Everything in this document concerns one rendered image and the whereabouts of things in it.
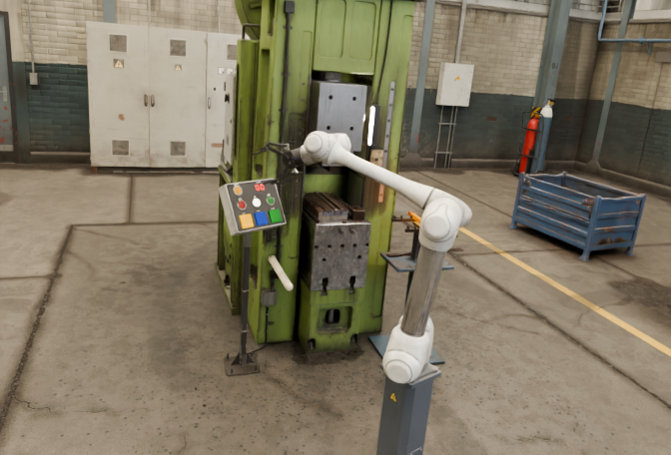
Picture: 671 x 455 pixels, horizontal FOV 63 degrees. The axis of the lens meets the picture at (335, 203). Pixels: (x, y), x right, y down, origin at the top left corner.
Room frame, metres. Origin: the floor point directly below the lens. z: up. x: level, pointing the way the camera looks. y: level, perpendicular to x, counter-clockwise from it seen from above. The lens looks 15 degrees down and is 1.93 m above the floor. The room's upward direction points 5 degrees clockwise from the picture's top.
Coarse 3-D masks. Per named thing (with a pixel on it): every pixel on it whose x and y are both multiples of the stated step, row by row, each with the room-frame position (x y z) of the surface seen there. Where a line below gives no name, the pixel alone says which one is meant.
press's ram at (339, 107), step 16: (320, 96) 3.24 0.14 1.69; (336, 96) 3.28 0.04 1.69; (352, 96) 3.31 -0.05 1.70; (320, 112) 3.24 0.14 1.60; (336, 112) 3.28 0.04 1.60; (352, 112) 3.31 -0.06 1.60; (320, 128) 3.24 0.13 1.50; (336, 128) 3.28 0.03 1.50; (352, 128) 3.32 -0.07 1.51; (352, 144) 3.32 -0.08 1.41
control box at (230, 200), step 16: (224, 192) 2.88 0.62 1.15; (256, 192) 2.99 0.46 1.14; (272, 192) 3.07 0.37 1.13; (224, 208) 2.88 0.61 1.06; (240, 208) 2.87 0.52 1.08; (256, 208) 2.94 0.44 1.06; (272, 208) 3.01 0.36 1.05; (240, 224) 2.82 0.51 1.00; (256, 224) 2.89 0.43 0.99; (272, 224) 2.96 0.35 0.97
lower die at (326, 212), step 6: (318, 198) 3.54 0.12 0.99; (330, 198) 3.56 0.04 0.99; (306, 204) 3.50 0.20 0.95; (324, 204) 3.40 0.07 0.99; (336, 204) 3.42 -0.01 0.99; (312, 210) 3.38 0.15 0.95; (318, 210) 3.29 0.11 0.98; (324, 210) 3.29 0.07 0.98; (330, 210) 3.28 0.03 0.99; (342, 210) 3.31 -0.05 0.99; (318, 216) 3.25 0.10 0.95; (324, 216) 3.27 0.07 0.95; (330, 216) 3.28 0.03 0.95; (336, 216) 3.30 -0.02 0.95; (342, 216) 3.31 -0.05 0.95
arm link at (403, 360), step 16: (432, 208) 1.92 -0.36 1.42; (448, 208) 1.91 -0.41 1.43; (432, 224) 1.87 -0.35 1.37; (448, 224) 1.86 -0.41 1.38; (432, 240) 1.88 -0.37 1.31; (448, 240) 1.90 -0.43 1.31; (432, 256) 1.92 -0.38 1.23; (416, 272) 1.95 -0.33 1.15; (432, 272) 1.92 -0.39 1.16; (416, 288) 1.94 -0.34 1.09; (432, 288) 1.93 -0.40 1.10; (416, 304) 1.93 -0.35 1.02; (416, 320) 1.93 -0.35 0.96; (400, 336) 1.94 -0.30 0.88; (416, 336) 1.94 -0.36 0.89; (400, 352) 1.90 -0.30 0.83; (416, 352) 1.91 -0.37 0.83; (384, 368) 1.90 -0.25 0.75; (400, 368) 1.87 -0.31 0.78; (416, 368) 1.88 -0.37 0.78
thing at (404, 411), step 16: (384, 384) 2.16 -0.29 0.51; (400, 384) 2.09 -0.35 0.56; (416, 384) 2.06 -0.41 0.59; (432, 384) 2.14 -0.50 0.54; (384, 400) 2.15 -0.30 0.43; (400, 400) 2.08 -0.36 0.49; (416, 400) 2.08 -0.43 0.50; (384, 416) 2.14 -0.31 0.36; (400, 416) 2.07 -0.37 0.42; (416, 416) 2.09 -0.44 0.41; (384, 432) 2.14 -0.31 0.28; (400, 432) 2.07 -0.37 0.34; (416, 432) 2.10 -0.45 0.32; (384, 448) 2.13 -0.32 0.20; (400, 448) 2.07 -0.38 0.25; (416, 448) 2.11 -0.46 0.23
